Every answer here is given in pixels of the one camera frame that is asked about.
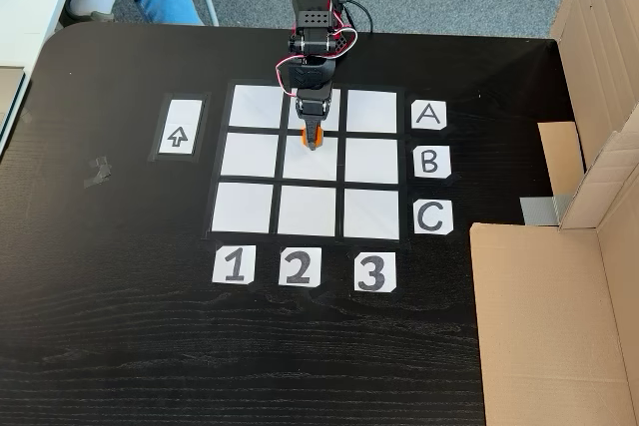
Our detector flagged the paper label letter B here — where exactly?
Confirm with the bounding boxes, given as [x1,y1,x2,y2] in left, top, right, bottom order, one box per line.
[413,145,452,179]

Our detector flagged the white arrow paper sheet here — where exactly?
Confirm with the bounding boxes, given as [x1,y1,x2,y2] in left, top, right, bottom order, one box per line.
[157,99,204,156]

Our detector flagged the white desk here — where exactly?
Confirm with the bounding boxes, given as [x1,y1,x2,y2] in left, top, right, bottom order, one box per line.
[0,0,86,68]

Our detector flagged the paper label number 2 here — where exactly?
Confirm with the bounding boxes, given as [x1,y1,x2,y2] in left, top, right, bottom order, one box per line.
[278,246,323,288]

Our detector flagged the paper label letter C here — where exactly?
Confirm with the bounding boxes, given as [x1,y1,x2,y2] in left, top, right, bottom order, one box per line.
[412,200,454,235]

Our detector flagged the paper label number 3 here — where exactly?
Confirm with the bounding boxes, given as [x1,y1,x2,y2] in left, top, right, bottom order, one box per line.
[353,251,397,292]

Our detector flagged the pale furniture panel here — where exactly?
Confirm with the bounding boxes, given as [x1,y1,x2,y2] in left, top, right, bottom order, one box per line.
[0,65,27,153]

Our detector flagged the paper label letter A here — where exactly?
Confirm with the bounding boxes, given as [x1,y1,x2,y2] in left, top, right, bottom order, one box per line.
[411,100,448,132]

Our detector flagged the paper label number 1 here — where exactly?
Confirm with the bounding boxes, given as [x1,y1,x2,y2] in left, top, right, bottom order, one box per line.
[211,244,257,285]

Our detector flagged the white red servo wire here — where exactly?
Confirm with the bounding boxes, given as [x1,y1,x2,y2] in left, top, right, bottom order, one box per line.
[274,26,359,98]

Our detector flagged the black power cable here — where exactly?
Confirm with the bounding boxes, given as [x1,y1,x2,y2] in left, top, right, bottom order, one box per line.
[343,0,374,34]

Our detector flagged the black tape scraps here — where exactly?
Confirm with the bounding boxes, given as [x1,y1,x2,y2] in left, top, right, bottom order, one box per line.
[83,155,112,189]

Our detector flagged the brown cardboard panel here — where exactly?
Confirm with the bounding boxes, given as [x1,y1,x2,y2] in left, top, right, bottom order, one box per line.
[537,0,639,230]
[468,222,639,426]

